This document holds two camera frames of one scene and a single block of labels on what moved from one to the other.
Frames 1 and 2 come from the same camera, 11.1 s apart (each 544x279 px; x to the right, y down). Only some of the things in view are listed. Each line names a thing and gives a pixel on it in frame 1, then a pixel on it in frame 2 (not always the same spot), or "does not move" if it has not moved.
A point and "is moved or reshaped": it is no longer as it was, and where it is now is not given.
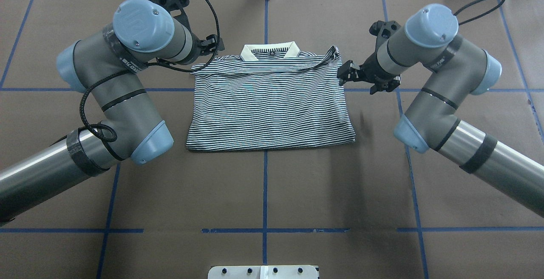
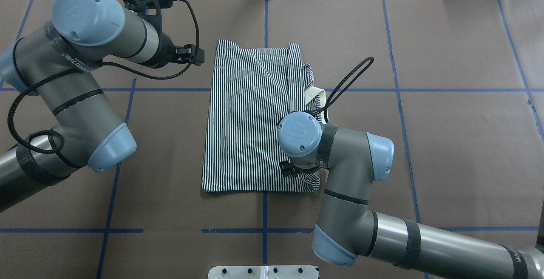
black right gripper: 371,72 to 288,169
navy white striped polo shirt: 272,96 is moved or reshaped
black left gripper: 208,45 to 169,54
